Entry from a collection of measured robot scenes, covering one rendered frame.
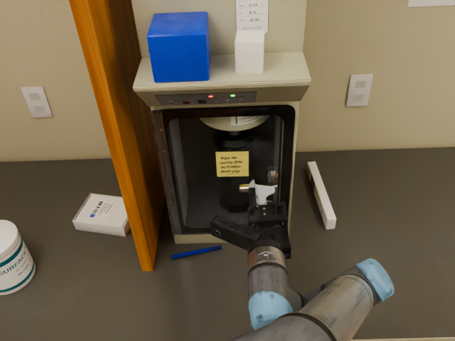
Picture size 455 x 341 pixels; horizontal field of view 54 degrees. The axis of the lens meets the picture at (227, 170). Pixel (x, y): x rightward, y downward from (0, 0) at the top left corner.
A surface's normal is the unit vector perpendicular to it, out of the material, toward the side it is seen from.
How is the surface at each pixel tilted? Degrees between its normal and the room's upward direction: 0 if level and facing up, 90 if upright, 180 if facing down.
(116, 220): 0
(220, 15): 90
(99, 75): 90
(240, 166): 90
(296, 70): 0
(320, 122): 90
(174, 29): 0
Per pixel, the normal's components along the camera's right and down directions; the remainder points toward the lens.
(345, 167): -0.04, -0.76
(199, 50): 0.00, 0.65
